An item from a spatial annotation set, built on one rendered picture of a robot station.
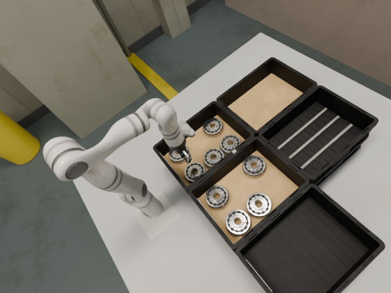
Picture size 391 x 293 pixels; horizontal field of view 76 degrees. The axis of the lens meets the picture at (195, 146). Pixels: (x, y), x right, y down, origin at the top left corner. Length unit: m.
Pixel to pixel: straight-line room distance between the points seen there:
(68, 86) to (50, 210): 1.13
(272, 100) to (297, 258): 0.76
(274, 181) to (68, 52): 2.00
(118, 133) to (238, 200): 0.62
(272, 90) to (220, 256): 0.88
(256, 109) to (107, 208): 0.96
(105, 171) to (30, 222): 1.98
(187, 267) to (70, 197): 1.61
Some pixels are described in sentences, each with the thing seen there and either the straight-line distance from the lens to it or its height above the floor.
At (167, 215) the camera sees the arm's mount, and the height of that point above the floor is 0.70.
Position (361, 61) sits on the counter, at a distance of 2.74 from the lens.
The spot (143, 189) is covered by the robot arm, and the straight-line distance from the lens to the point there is 1.07.
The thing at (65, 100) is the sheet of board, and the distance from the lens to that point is 2.66.
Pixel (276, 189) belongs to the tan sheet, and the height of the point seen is 0.83.
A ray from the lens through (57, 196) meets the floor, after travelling 2.71.
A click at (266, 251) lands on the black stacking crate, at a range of 1.09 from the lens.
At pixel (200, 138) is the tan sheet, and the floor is 0.83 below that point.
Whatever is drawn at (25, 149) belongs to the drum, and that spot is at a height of 0.14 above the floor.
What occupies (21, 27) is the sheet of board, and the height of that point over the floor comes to 1.05.
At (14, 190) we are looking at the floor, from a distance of 3.09.
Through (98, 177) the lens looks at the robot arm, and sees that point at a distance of 0.85.
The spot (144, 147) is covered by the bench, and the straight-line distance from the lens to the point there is 1.55.
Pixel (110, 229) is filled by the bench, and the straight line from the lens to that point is 1.44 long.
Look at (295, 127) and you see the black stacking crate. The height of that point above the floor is 0.83.
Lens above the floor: 1.91
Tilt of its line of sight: 57 degrees down
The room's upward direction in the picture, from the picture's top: 24 degrees counter-clockwise
